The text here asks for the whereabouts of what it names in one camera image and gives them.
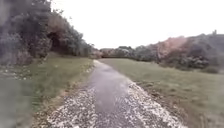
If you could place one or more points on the low row of reddish trees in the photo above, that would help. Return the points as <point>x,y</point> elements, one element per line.
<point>186,53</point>

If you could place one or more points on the grey leaf-strewn asphalt path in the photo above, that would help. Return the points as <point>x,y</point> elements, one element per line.
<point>107,89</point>

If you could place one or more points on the tall dark wood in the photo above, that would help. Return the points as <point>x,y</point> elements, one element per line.
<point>30,31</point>

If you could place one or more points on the grass strip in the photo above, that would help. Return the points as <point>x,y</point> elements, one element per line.
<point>50,76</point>
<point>173,80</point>

